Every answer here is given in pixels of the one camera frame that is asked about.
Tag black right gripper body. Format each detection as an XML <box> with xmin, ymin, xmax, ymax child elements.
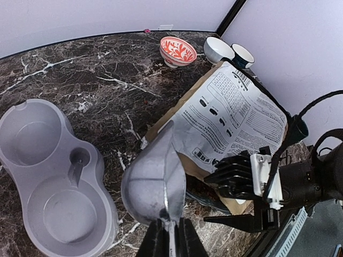
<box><xmin>251</xmin><ymin>145</ymin><xmax>342</xmax><ymax>230</ymax></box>

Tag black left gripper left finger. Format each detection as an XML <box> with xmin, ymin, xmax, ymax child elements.
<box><xmin>136</xmin><ymin>219</ymin><xmax>169</xmax><ymax>257</ymax></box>

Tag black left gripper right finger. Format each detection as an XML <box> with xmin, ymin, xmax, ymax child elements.
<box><xmin>178</xmin><ymin>217</ymin><xmax>208</xmax><ymax>257</ymax></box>

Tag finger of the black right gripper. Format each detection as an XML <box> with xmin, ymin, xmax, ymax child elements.
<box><xmin>203</xmin><ymin>214</ymin><xmax>255</xmax><ymax>228</ymax></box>

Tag silver metal scoop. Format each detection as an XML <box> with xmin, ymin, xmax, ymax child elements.
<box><xmin>120</xmin><ymin>120</ymin><xmax>187</xmax><ymax>236</ymax></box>

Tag translucent double pet bowl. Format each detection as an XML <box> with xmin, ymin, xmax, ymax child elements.
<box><xmin>1</xmin><ymin>99</ymin><xmax>118</xmax><ymax>256</ymax></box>

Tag brown pet food bag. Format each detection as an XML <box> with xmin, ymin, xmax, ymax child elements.
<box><xmin>140</xmin><ymin>61</ymin><xmax>292</xmax><ymax>216</ymax></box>

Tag brown pet food kibble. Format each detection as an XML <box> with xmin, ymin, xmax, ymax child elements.
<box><xmin>186</xmin><ymin>175</ymin><xmax>223</xmax><ymax>208</ymax></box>

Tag dark green mug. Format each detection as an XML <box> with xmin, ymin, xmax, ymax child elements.
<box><xmin>287</xmin><ymin>115</ymin><xmax>309</xmax><ymax>145</ymax></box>

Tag dark rimmed white bowl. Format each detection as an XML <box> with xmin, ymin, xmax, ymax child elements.
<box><xmin>231</xmin><ymin>43</ymin><xmax>255</xmax><ymax>69</ymax></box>

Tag white ceramic bowl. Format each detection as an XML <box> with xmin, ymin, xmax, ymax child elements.
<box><xmin>204</xmin><ymin>37</ymin><xmax>235</xmax><ymax>64</ymax></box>

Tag red patterned bowl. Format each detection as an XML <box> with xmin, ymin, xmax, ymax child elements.
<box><xmin>159</xmin><ymin>36</ymin><xmax>197</xmax><ymax>68</ymax></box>

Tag white cable duct strip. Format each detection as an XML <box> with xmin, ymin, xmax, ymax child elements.
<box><xmin>266</xmin><ymin>207</ymin><xmax>308</xmax><ymax>257</ymax></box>

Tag black corner frame post right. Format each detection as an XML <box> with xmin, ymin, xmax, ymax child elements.
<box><xmin>215</xmin><ymin>0</ymin><xmax>247</xmax><ymax>36</ymax></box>

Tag clear wall label tab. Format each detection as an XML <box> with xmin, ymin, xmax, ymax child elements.
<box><xmin>158</xmin><ymin>25</ymin><xmax>174</xmax><ymax>31</ymax></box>

